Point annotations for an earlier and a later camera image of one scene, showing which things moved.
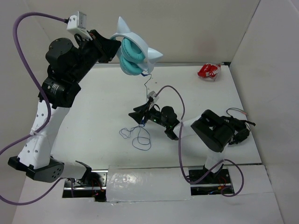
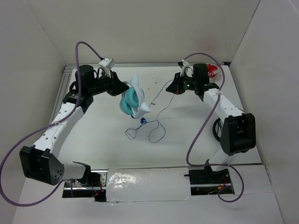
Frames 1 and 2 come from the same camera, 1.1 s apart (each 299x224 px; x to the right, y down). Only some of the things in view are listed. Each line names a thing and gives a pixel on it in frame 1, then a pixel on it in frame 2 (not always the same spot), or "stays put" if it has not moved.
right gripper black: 142,111 to 175,87
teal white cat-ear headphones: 135,58 to 132,102
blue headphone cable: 143,142 to 144,120
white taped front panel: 136,183 stays put
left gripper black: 107,48 to 117,87
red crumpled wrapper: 210,70 stays put
